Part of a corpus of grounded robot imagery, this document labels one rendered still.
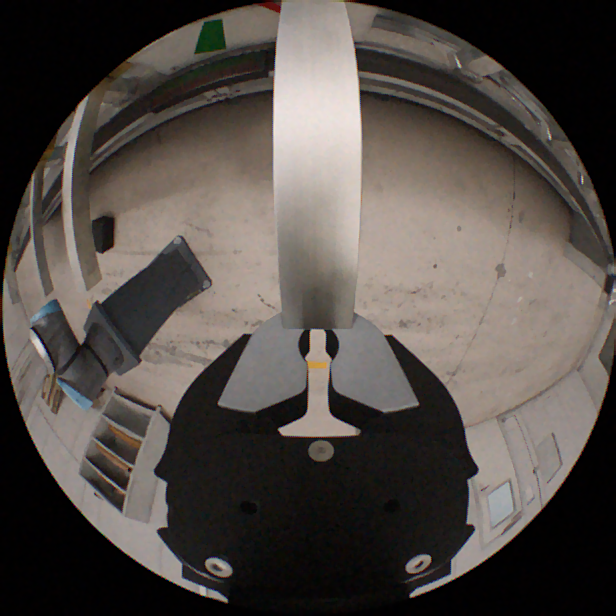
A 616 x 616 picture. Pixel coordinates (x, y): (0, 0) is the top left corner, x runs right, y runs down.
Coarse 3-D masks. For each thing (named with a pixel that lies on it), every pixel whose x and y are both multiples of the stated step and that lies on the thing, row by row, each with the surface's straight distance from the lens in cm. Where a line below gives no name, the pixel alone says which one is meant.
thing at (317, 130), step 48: (288, 0) 15; (336, 0) 15; (288, 48) 10; (336, 48) 10; (288, 96) 8; (336, 96) 8; (288, 144) 8; (336, 144) 8; (288, 192) 8; (336, 192) 8; (288, 240) 8; (336, 240) 8; (288, 288) 9; (336, 288) 9
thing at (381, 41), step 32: (384, 32) 37; (192, 64) 36; (384, 64) 36; (416, 64) 35; (448, 64) 39; (128, 96) 42; (448, 96) 43; (480, 96) 41; (96, 128) 50; (512, 128) 51; (544, 128) 56; (64, 160) 62; (544, 160) 64; (576, 192) 80; (608, 256) 187
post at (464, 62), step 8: (464, 48) 38; (472, 48) 37; (464, 56) 37; (472, 56) 36; (480, 56) 35; (488, 56) 34; (464, 64) 37; (472, 64) 36; (480, 64) 36; (488, 64) 36; (496, 64) 35; (472, 72) 38; (480, 72) 38; (488, 72) 37
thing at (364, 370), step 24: (336, 336) 9; (360, 336) 9; (384, 336) 10; (336, 360) 8; (360, 360) 8; (384, 360) 8; (336, 384) 7; (360, 384) 7; (384, 384) 8; (408, 384) 8; (336, 408) 8; (360, 408) 7; (384, 408) 7; (408, 408) 7
